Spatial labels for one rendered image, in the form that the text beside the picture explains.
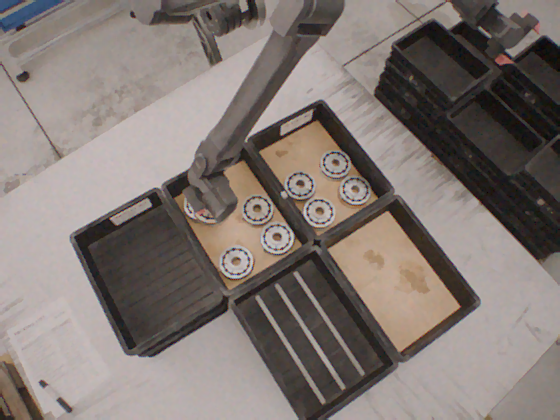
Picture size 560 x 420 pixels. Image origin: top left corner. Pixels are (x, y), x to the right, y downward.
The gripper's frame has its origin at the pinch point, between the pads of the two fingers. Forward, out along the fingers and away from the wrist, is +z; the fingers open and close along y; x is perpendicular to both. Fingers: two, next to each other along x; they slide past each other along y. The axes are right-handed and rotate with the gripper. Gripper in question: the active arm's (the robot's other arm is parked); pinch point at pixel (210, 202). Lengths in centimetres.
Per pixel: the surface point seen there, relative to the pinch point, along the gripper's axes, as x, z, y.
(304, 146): 8.9, 23.9, 38.4
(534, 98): -15, 57, 159
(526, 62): 4, 63, 176
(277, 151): 12.0, 23.8, 29.5
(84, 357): -13, 32, -58
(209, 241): -3.5, 21.5, -5.2
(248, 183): 7.0, 23.0, 15.1
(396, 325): -55, 19, 29
